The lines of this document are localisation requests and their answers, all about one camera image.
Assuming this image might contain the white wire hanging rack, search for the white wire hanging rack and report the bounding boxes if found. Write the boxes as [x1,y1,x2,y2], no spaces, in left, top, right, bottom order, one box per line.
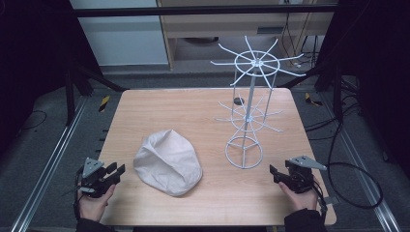
[210,35,308,170]

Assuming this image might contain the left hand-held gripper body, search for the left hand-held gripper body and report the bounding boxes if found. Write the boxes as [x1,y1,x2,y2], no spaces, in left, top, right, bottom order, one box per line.
[77,157,118,199]

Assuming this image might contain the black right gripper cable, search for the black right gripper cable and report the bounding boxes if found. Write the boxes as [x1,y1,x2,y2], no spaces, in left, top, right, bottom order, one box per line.
[311,120,385,223]

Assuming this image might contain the black horizontal bar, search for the black horizontal bar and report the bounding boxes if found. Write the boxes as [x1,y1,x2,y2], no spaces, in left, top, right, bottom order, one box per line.
[72,3,340,18]

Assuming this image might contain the person's right hand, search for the person's right hand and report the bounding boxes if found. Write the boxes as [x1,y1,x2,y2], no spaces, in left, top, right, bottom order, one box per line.
[278,181,319,213]

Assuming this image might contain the hanging black cables bundle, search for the hanging black cables bundle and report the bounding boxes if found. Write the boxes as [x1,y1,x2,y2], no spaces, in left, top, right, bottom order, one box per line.
[280,12,321,70]

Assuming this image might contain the light wooden desk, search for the light wooden desk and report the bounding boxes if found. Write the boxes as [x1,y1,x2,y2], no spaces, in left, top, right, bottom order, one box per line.
[156,0,340,72]

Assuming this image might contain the aluminium floor rail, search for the aluminium floor rail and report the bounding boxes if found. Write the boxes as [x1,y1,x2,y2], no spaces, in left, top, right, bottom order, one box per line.
[320,92,403,232]
[9,96,89,232]

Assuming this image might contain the white cloth flat cap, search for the white cloth flat cap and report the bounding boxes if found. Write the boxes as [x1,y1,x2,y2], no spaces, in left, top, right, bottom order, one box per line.
[132,129,204,197]

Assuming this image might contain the black curtain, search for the black curtain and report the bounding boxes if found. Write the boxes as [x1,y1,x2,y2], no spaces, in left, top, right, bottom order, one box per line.
[0,0,103,156]
[317,0,410,180]

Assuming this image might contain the black metal stand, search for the black metal stand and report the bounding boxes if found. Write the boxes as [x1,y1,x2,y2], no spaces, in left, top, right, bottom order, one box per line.
[281,59,347,125]
[63,59,129,128]

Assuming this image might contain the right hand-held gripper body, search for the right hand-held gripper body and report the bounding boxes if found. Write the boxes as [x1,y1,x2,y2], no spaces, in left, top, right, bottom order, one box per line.
[280,155,328,194]

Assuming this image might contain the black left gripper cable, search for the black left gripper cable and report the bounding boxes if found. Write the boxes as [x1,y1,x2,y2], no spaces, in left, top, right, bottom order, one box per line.
[73,166,83,221]

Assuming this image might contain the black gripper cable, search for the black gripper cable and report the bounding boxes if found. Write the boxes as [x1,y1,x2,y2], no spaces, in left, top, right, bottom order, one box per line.
[311,120,385,223]
[73,166,83,221]

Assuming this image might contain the yellow black striped tape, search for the yellow black striped tape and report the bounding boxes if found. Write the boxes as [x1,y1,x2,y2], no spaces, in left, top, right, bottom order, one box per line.
[98,95,111,114]

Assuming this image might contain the person's left hand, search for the person's left hand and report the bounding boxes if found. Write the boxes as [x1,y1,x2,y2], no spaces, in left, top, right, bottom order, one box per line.
[77,183,117,223]

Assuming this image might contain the white cabinet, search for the white cabinet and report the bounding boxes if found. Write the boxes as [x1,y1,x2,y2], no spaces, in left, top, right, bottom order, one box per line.
[69,0,171,68]

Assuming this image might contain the yellow handled tool right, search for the yellow handled tool right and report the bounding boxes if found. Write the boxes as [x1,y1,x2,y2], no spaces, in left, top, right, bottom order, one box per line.
[304,92,324,107]

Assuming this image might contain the thin black floor cable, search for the thin black floor cable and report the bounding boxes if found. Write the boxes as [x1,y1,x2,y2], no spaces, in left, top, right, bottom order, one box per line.
[19,109,48,132]

